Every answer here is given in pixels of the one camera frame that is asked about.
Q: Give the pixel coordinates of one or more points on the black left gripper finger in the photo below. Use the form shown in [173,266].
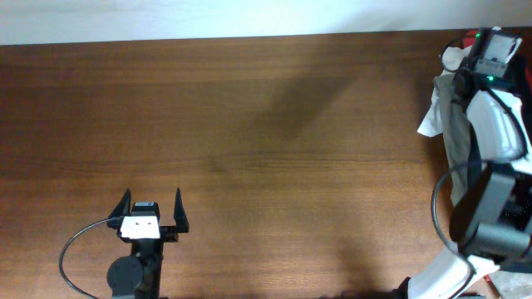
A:
[181,221]
[121,210]

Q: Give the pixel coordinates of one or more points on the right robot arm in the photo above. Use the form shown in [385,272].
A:
[481,106]

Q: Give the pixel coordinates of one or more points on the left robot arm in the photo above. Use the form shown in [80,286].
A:
[137,275]

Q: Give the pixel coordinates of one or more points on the grey folded garment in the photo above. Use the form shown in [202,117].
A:
[456,135]

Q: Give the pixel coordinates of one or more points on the white crumpled garment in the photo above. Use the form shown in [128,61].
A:
[434,120]

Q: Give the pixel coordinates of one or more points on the red garment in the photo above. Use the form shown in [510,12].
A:
[469,38]

